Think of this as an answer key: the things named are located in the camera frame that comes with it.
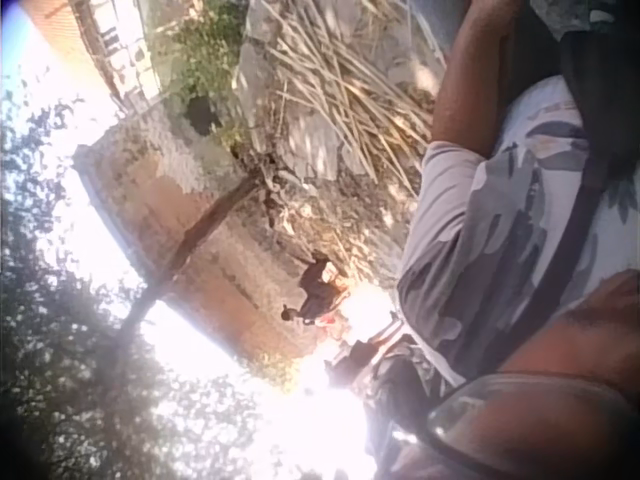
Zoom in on grey stone slabs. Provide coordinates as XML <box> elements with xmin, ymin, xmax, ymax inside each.
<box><xmin>233</xmin><ymin>0</ymin><xmax>381</xmax><ymax>184</ymax></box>

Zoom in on brick building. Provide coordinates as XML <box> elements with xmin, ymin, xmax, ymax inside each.
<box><xmin>73</xmin><ymin>112</ymin><xmax>331</xmax><ymax>364</ymax></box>

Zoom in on dark parked motorcycle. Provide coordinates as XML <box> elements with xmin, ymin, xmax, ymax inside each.
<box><xmin>323</xmin><ymin>312</ymin><xmax>426</xmax><ymax>401</ymax></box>

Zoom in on heap of dry sticks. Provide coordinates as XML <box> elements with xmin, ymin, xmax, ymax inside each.
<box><xmin>267</xmin><ymin>0</ymin><xmax>444</xmax><ymax>194</ymax></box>

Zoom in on green bush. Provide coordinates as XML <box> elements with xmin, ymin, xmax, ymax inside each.
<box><xmin>164</xmin><ymin>0</ymin><xmax>249</xmax><ymax>144</ymax></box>

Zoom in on tree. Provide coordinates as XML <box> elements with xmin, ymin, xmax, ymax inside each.
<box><xmin>0</xmin><ymin>94</ymin><xmax>281</xmax><ymax>480</ymax></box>

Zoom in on brick house with white wall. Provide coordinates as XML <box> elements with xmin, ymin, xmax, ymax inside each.
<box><xmin>22</xmin><ymin>0</ymin><xmax>169</xmax><ymax>114</ymax></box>

